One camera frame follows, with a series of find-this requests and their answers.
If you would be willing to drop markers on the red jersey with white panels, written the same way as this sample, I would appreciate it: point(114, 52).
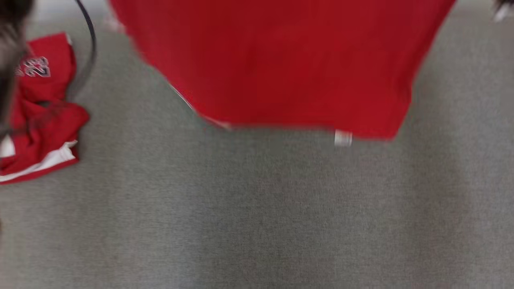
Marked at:
point(281, 60)

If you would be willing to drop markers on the red shorts with number print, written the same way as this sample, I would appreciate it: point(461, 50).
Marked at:
point(44, 120)

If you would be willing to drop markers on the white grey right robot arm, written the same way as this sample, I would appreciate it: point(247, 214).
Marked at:
point(505, 6)

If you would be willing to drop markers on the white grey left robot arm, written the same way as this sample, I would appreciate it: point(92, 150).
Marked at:
point(10, 40)

